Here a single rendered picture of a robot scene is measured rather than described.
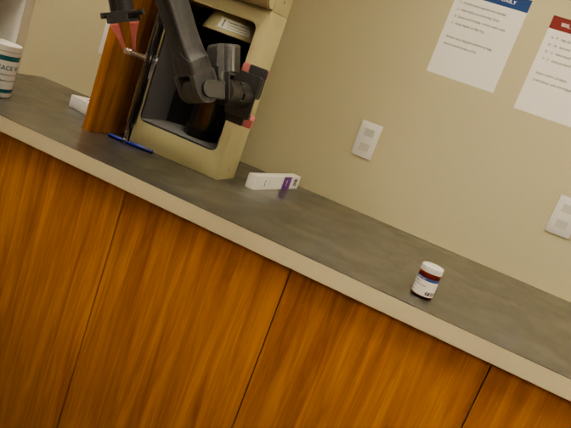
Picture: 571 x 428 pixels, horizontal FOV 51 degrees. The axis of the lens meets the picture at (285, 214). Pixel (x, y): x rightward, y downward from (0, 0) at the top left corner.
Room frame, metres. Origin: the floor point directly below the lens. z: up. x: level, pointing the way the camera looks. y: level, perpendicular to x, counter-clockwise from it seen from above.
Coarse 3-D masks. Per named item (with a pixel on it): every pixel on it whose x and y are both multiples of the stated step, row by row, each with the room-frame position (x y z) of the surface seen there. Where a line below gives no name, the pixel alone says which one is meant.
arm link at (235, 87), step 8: (224, 72) 1.29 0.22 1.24; (232, 72) 1.30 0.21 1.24; (224, 80) 1.29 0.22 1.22; (232, 80) 1.31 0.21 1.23; (232, 88) 1.29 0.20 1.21; (240, 88) 1.32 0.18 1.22; (232, 96) 1.29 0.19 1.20; (240, 96) 1.32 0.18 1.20; (224, 104) 1.30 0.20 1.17; (232, 104) 1.32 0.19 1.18
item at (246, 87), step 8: (240, 72) 1.40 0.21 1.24; (240, 80) 1.40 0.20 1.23; (248, 80) 1.39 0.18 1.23; (256, 80) 1.39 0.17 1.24; (248, 88) 1.36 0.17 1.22; (256, 88) 1.38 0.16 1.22; (248, 96) 1.36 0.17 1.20; (256, 96) 1.39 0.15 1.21; (240, 104) 1.35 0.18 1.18; (248, 104) 1.38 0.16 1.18; (232, 112) 1.40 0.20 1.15; (240, 112) 1.39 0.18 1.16; (248, 112) 1.38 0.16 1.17; (248, 120) 1.40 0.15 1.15
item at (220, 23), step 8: (216, 16) 1.70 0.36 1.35; (224, 16) 1.69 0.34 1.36; (232, 16) 1.69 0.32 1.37; (208, 24) 1.70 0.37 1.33; (216, 24) 1.68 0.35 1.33; (224, 24) 1.68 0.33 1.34; (232, 24) 1.68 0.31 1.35; (240, 24) 1.69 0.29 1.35; (248, 24) 1.70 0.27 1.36; (224, 32) 1.67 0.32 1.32; (232, 32) 1.67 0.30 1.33; (240, 32) 1.68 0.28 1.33; (248, 32) 1.70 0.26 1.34; (240, 40) 1.84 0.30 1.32; (248, 40) 1.69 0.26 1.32
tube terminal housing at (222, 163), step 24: (192, 0) 1.69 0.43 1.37; (216, 0) 1.67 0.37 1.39; (240, 0) 1.65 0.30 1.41; (288, 0) 1.69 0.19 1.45; (264, 24) 1.62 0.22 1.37; (264, 48) 1.65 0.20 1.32; (144, 96) 1.71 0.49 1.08; (144, 144) 1.69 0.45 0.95; (168, 144) 1.67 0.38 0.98; (192, 144) 1.65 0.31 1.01; (240, 144) 1.70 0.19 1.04; (192, 168) 1.64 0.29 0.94; (216, 168) 1.62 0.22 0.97
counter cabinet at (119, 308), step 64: (0, 192) 1.50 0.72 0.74; (64, 192) 1.44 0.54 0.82; (128, 192) 1.39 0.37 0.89; (0, 256) 1.48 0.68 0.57; (64, 256) 1.42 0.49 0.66; (128, 256) 1.37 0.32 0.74; (192, 256) 1.32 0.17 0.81; (256, 256) 1.28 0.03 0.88; (0, 320) 1.47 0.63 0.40; (64, 320) 1.41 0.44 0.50; (128, 320) 1.36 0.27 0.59; (192, 320) 1.31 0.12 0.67; (256, 320) 1.27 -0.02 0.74; (320, 320) 1.23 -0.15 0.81; (384, 320) 1.19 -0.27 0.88; (0, 384) 1.45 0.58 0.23; (64, 384) 1.39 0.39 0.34; (128, 384) 1.34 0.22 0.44; (192, 384) 1.29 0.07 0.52; (256, 384) 1.25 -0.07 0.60; (320, 384) 1.21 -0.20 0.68; (384, 384) 1.18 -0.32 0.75; (448, 384) 1.14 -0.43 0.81; (512, 384) 1.11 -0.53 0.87
